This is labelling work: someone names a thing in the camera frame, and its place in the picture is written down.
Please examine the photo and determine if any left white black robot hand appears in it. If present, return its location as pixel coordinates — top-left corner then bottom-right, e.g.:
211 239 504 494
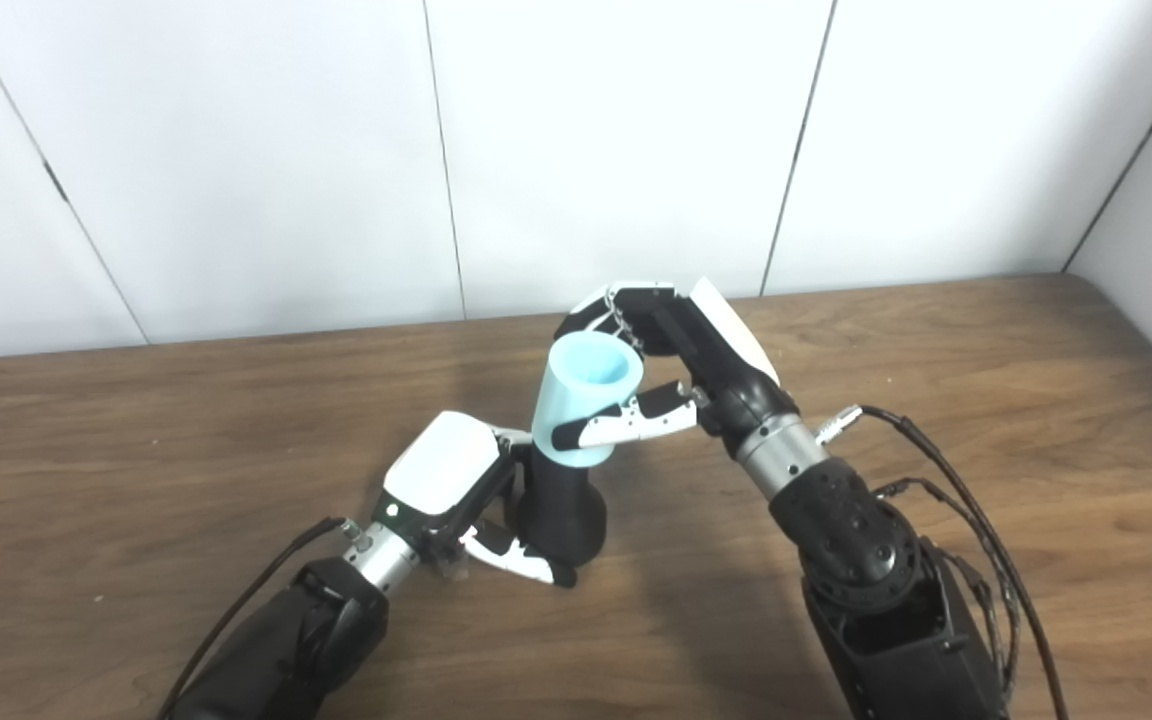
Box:
368 410 577 589

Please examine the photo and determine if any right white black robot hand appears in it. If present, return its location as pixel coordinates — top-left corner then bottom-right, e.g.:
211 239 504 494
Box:
551 277 802 463

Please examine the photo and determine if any black nozzle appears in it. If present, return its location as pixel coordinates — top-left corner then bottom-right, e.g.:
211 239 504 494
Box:
516 440 609 571

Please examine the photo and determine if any light-blue hose piece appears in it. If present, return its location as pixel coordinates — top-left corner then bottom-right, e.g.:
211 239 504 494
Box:
531 335 645 469

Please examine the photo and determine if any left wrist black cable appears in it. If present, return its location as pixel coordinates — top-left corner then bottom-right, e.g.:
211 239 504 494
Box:
156 516 377 720

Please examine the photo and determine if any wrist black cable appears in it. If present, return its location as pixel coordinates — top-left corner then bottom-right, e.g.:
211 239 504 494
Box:
816 403 1072 720
156 516 377 720

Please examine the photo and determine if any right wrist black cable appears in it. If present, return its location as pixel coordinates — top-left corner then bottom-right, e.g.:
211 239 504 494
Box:
816 403 1072 720

